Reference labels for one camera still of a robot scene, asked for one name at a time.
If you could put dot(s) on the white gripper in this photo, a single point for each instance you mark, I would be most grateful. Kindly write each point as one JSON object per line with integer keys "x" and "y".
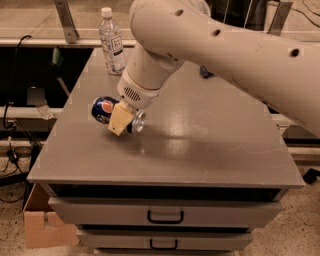
{"x": 137, "y": 94}

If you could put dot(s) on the blue pepsi can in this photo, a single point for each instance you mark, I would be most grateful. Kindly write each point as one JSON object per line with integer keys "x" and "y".
{"x": 118, "y": 115}

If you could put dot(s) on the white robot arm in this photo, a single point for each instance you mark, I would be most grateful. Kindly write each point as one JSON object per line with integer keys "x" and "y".
{"x": 282, "y": 73}

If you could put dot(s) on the small water bottle on ledge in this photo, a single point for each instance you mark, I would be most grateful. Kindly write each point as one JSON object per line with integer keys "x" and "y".
{"x": 45, "y": 112}

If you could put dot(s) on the clear plastic water bottle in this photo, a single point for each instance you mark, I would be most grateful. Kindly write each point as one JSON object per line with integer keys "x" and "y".
{"x": 111, "y": 41}

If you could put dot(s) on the dark blue snack packet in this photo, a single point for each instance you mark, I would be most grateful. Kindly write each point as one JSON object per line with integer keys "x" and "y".
{"x": 205, "y": 73}

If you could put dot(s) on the grey drawer cabinet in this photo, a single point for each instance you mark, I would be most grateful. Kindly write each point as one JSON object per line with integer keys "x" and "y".
{"x": 203, "y": 140}

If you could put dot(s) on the upper grey drawer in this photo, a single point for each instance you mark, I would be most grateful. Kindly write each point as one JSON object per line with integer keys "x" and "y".
{"x": 159, "y": 212}

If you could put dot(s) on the grey drawer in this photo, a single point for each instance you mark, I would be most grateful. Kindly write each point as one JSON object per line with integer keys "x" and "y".
{"x": 163, "y": 240}
{"x": 159, "y": 212}

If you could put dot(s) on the lower grey drawer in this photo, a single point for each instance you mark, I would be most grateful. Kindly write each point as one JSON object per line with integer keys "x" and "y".
{"x": 163, "y": 240}

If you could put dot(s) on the cardboard box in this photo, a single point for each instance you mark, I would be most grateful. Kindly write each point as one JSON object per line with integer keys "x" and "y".
{"x": 43, "y": 227}

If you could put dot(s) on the left metal bracket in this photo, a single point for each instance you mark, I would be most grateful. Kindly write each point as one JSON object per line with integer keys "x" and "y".
{"x": 70, "y": 33}

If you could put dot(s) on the metal bracket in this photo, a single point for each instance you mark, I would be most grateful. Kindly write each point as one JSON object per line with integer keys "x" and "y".
{"x": 280, "y": 17}
{"x": 70, "y": 33}

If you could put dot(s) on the right metal bracket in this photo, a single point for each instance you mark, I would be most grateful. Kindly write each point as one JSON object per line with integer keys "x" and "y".
{"x": 280, "y": 17}

